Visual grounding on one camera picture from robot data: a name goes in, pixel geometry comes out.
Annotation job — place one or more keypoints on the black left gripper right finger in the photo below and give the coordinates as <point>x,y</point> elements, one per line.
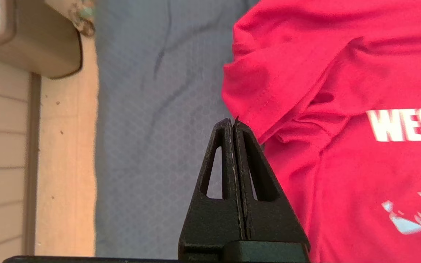
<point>272,223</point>

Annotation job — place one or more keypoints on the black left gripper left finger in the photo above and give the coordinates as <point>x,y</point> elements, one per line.
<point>210,223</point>

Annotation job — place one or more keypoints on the red printed t-shirt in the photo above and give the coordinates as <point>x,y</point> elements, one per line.
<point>342,73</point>

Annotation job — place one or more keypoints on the patterned slipper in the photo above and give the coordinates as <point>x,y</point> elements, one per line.
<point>82,18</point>

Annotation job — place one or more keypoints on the brown trash bin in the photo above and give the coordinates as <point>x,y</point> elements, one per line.
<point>42,47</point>

